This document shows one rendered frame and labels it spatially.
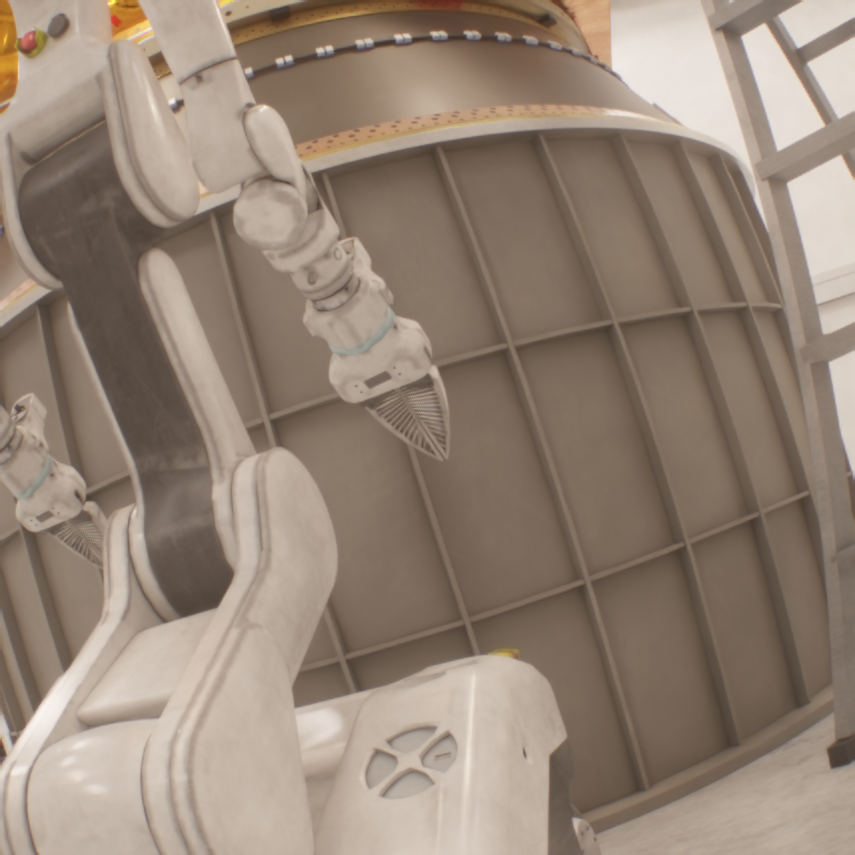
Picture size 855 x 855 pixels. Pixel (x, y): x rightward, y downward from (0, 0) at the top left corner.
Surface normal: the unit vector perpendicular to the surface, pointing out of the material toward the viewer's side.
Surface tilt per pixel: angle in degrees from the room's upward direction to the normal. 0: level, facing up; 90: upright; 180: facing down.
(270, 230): 143
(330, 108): 62
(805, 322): 93
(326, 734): 69
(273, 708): 90
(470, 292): 90
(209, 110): 110
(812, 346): 90
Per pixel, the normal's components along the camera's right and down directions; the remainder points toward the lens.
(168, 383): -0.18, 0.28
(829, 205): -0.12, -0.11
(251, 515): -0.41, -0.45
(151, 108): 0.86, -0.32
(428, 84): 0.11, -0.65
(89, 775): -0.43, -0.62
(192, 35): 0.13, 0.22
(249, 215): -0.06, 0.63
